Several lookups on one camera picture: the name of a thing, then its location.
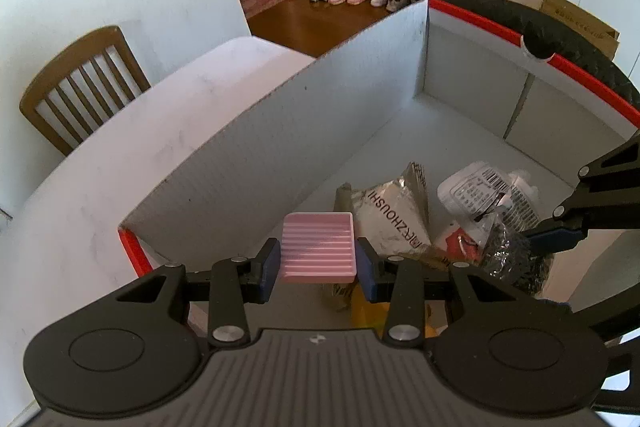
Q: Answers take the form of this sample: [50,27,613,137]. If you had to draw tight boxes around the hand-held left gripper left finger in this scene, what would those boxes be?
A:
[116,237,282,349]

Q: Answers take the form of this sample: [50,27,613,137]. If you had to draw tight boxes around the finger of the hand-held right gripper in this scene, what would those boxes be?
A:
[521,142,640,254]
[537,299,640,409]

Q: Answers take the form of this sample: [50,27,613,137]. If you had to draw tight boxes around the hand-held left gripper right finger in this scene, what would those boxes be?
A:
[355,237,547,350]

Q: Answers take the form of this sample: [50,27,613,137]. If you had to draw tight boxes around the clear bag of dark seaweed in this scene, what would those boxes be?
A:
[477,216,553,295]

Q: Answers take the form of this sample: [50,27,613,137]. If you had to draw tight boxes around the pink ribbed soap dish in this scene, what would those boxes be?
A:
[279,210,360,285]

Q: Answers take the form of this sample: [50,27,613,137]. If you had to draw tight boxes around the silver snack bag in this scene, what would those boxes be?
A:
[334,161,443,270]

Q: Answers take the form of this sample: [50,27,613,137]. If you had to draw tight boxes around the white printed food packet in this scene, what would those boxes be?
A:
[437,161,542,230]

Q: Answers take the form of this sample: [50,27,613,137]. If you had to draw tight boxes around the white cardboard box red rim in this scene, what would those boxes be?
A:
[117,0,640,349]

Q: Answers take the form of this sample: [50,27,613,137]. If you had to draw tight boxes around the white patterned desktop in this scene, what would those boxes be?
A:
[0,35,322,424]

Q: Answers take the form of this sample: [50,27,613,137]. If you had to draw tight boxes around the yellow crumpled packet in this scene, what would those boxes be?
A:
[349,284,437,344]

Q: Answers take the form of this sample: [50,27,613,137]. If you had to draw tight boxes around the red and white packet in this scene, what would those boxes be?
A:
[431,221,490,267]

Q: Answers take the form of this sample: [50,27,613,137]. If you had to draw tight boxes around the brown cardboard box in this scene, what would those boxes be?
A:
[539,0,621,58]

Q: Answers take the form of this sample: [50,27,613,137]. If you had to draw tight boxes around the brown wooden chair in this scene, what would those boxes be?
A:
[19,25,152,156]

